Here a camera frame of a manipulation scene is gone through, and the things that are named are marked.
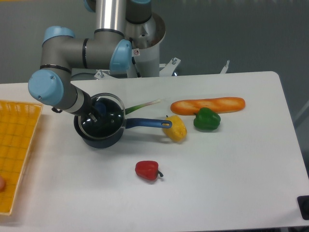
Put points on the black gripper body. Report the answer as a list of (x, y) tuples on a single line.
[(88, 107)]

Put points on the glass pot lid blue knob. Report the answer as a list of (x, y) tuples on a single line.
[(112, 112)]

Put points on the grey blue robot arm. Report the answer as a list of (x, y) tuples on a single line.
[(51, 84)]

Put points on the green onion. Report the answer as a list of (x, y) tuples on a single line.
[(139, 106)]

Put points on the dark blue saucepan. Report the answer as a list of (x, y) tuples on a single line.
[(127, 124)]

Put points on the yellow wicker basket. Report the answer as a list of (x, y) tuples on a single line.
[(18, 122)]

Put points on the red bell pepper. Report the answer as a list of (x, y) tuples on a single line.
[(148, 170)]

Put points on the yellow bell pepper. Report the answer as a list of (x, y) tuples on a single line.
[(178, 130)]

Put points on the orange baguette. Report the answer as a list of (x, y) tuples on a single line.
[(218, 105)]

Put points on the green bell pepper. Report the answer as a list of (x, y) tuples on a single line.
[(206, 120)]

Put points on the black table corner device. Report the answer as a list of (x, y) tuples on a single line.
[(303, 203)]

